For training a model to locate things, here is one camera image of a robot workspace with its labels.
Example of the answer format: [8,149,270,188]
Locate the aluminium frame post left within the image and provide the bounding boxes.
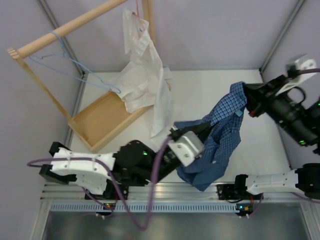
[36,0,86,147]

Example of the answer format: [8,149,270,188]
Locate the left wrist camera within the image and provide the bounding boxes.
[168,131,205,167]

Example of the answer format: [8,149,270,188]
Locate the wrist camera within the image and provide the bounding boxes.
[168,131,205,167]
[286,54,320,86]

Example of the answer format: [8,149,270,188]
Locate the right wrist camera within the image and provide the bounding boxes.
[286,54,320,86]

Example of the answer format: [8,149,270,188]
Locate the pink wire hanger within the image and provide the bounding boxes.
[135,0,150,34]

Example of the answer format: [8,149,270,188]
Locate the blue checked shirt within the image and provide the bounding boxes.
[174,81,247,192]

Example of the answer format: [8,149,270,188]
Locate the aluminium frame post right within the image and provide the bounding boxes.
[259,0,308,74]

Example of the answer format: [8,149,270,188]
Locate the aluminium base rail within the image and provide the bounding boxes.
[40,182,302,203]

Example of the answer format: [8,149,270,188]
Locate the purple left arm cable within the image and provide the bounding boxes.
[26,136,173,231]

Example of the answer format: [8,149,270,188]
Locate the slotted cable duct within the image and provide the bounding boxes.
[50,201,249,213]

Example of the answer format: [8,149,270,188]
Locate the white shirt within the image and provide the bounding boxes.
[108,9,173,145]

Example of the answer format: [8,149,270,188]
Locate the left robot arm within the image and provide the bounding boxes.
[39,122,213,200]

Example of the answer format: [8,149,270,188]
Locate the aluminium frame post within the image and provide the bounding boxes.
[36,0,86,147]
[259,0,308,74]

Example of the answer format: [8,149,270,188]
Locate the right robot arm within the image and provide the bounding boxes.
[232,75,320,201]

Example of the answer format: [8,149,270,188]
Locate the wooden clothes rack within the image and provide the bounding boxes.
[6,0,172,153]

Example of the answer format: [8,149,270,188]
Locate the blue wire hanger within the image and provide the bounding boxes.
[29,30,121,95]

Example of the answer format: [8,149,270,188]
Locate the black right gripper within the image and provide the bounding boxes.
[234,76,320,150]

